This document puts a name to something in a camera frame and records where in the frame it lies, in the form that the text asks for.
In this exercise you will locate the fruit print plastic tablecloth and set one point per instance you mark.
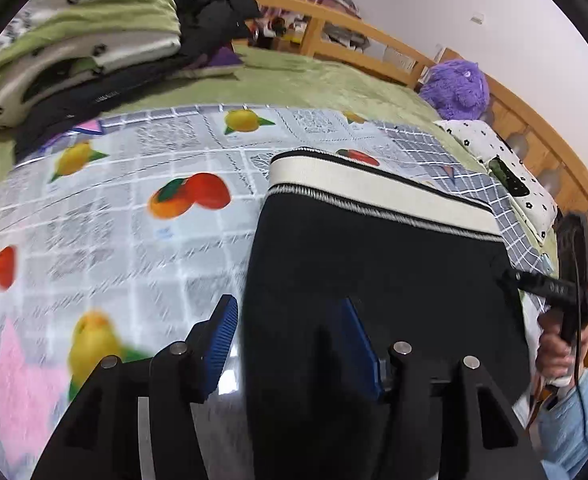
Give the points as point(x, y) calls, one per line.
point(124, 240)

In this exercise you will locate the green blanket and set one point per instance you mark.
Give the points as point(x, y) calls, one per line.
point(324, 80)

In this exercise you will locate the purple plush toy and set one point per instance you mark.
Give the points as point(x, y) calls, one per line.
point(456, 87)

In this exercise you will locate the black pants with white waistband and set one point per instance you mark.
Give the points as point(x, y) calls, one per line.
point(373, 260)

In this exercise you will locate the purple cloth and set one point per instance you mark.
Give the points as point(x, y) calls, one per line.
point(224, 57)

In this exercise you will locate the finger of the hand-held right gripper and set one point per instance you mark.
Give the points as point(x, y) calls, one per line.
point(533, 285)

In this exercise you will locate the person's right hand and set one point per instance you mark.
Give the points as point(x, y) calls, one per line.
point(556, 360)

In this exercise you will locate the folded floral quilt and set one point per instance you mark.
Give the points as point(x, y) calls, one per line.
point(74, 35)

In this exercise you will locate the grey checked sheet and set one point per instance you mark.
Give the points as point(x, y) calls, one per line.
point(508, 220)

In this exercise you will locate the white wall switch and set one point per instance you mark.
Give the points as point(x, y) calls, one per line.
point(477, 18)

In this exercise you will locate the white floral pillow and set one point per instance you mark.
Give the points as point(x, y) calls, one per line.
point(503, 170)

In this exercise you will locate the black jacket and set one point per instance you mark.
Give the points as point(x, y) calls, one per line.
point(214, 5)

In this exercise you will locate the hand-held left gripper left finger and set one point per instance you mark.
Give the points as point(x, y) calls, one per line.
point(219, 345)

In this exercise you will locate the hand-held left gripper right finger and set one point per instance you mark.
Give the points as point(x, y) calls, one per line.
point(361, 350)

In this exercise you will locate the dark navy cloth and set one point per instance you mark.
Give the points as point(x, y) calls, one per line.
point(84, 105)

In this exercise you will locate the wooden bed frame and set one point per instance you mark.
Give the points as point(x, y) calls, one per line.
point(523, 105)

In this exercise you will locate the person's right forearm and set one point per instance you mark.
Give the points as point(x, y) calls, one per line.
point(573, 425)

